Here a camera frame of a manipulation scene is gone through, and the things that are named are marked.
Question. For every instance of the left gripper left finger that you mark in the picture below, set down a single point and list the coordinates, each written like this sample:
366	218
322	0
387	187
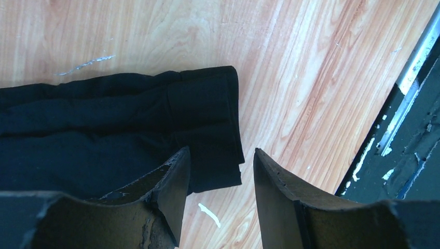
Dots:
146	213

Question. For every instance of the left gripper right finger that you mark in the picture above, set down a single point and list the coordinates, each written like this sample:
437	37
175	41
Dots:
295	214

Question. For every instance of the black underwear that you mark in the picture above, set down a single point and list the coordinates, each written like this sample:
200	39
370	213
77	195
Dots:
90	137

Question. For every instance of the aluminium frame rail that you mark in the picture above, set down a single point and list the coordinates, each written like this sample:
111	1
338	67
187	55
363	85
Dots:
407	83

